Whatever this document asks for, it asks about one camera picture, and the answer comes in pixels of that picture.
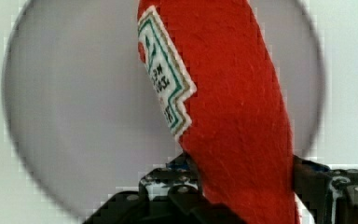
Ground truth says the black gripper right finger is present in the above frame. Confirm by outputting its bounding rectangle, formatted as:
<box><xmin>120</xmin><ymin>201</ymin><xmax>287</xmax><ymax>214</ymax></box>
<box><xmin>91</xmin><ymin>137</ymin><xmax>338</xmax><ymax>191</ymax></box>
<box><xmin>293</xmin><ymin>156</ymin><xmax>358</xmax><ymax>224</ymax></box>

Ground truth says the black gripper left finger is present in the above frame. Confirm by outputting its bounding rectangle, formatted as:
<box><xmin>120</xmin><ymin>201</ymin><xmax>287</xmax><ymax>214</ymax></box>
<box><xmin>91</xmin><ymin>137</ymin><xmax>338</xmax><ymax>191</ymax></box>
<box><xmin>83</xmin><ymin>153</ymin><xmax>246</xmax><ymax>224</ymax></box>

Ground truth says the red plush ketchup bottle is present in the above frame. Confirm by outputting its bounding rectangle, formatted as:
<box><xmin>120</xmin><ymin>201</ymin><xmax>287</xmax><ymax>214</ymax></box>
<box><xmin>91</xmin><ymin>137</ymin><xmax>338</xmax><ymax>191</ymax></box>
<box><xmin>138</xmin><ymin>0</ymin><xmax>300</xmax><ymax>224</ymax></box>

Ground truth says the round grey plate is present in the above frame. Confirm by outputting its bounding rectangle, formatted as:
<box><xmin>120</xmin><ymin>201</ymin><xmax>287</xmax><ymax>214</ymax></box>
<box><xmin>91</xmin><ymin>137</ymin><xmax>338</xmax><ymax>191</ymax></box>
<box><xmin>4</xmin><ymin>0</ymin><xmax>324</xmax><ymax>217</ymax></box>

